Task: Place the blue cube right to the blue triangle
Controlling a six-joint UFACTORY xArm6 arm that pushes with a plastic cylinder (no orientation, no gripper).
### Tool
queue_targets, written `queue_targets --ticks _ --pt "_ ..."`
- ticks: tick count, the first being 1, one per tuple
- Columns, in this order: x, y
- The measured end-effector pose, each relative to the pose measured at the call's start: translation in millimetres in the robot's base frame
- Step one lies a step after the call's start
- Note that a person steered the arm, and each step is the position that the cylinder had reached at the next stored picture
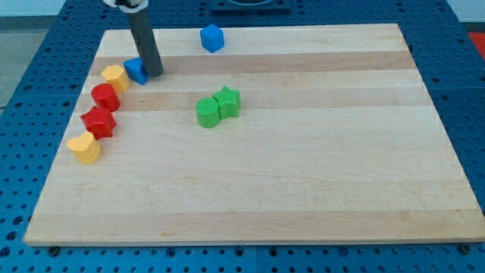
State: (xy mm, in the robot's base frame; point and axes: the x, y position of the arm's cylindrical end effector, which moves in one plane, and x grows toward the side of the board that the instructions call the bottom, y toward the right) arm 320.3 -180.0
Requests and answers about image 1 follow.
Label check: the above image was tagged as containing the blue triangle block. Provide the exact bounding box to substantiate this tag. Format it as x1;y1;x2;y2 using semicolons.
123;58;148;86

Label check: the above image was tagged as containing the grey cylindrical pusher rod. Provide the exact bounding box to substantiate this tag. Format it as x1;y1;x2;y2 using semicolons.
126;5;164;78

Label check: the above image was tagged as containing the red star block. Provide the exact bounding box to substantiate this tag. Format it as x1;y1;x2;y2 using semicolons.
80;106;117;140

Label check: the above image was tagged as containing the wooden board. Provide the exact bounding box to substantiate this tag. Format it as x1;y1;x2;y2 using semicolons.
23;24;484;246

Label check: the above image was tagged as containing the blue cube block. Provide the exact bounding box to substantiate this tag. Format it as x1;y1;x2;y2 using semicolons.
199;24;225;53

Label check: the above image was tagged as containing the yellow moon block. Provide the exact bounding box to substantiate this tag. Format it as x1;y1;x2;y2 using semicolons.
67;132;102;164

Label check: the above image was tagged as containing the yellow hexagon block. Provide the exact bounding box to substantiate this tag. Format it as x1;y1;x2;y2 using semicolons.
102;64;130;93

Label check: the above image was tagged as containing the red cylinder block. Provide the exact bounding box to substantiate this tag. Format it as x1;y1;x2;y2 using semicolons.
91;83;120;112

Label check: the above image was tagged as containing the green cylinder block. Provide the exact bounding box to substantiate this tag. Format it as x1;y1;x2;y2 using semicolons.
195;97;220;128

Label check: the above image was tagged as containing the green star block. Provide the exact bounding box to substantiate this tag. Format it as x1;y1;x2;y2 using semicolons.
212;86;241;120

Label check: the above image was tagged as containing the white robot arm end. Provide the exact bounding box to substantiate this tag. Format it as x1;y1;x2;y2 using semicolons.
102;0;149;14

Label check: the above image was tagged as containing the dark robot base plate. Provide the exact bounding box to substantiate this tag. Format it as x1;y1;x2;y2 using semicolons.
210;0;292;14

